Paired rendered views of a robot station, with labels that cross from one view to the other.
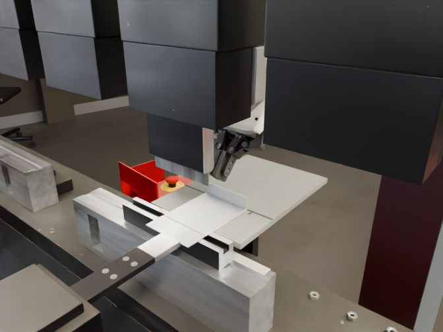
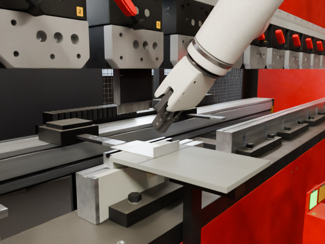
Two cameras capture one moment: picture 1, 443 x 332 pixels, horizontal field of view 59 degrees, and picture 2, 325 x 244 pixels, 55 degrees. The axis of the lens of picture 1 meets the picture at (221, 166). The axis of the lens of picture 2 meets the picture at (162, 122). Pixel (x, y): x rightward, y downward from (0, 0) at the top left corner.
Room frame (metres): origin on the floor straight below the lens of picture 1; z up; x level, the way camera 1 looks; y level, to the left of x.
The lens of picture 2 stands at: (0.54, -0.63, 1.17)
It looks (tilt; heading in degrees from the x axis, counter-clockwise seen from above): 10 degrees down; 90
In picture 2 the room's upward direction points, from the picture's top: straight up
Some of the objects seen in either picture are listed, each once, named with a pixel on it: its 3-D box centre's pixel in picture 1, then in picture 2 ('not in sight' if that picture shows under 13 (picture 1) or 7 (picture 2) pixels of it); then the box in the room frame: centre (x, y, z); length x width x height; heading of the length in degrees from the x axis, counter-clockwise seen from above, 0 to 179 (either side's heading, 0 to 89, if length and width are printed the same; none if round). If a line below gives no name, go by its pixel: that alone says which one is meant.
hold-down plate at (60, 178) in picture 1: (31, 170); (260, 146); (0.91, 0.49, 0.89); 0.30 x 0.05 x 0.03; 51
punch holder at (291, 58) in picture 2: not in sight; (285, 50); (1.10, 0.81, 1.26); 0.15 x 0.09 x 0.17; 51
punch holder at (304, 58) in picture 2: not in sight; (298, 52); (1.23, 0.96, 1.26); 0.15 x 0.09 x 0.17; 51
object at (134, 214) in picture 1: (173, 229); (140, 151); (0.49, 0.07, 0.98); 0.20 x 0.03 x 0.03; 51
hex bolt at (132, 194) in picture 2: not in sight; (134, 197); (0.48, -0.03, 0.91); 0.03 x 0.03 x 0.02
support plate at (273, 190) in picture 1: (244, 192); (188, 160); (0.59, -0.04, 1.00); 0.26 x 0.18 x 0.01; 141
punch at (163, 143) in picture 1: (179, 143); (133, 90); (0.48, 0.05, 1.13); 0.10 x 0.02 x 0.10; 51
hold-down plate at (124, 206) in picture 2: not in sight; (165, 193); (0.55, 0.05, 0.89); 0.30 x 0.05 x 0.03; 51
